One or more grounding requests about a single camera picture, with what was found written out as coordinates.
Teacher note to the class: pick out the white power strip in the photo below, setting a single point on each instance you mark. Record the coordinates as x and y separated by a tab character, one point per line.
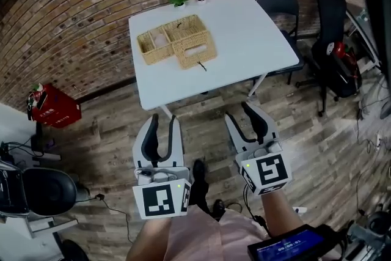
300	210

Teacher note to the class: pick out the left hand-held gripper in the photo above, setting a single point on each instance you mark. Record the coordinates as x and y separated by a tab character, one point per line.
157	198

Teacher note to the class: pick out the black wrist-mounted screen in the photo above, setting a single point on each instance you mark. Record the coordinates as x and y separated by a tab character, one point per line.
290	246

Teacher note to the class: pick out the small potted plant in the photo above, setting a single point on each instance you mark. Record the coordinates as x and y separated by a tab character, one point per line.
36	87

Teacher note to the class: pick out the white metal rack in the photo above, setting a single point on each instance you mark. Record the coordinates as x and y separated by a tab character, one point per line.
366	49

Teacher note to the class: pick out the person's black trousers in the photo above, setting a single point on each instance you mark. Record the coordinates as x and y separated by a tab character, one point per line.
198	189

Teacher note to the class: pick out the grey wheeled machine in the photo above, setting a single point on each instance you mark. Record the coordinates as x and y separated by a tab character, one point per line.
369	235

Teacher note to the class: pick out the person's pink shirt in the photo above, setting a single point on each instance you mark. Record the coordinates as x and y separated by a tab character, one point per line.
207	238

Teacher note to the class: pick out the red shiny bag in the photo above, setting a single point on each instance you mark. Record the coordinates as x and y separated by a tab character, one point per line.
343	53

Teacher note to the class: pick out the woven wicker organizer basket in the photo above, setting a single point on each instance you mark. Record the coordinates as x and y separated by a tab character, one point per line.
192	50

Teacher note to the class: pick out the black rounded chair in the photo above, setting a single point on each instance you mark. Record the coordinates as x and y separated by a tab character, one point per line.
49	192

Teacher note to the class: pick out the red box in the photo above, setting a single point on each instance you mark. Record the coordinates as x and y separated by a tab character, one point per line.
59	110

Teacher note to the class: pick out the person's right forearm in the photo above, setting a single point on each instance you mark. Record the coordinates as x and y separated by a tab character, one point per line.
281	214

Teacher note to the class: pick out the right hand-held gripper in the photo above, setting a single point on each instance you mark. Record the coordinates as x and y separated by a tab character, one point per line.
270	172

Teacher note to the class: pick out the person's left forearm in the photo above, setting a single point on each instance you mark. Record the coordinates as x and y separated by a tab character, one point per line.
149	238

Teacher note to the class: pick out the black folding chair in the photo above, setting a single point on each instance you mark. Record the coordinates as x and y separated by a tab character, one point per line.
279	4

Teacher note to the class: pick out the black office chair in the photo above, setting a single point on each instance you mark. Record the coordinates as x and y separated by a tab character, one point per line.
331	27

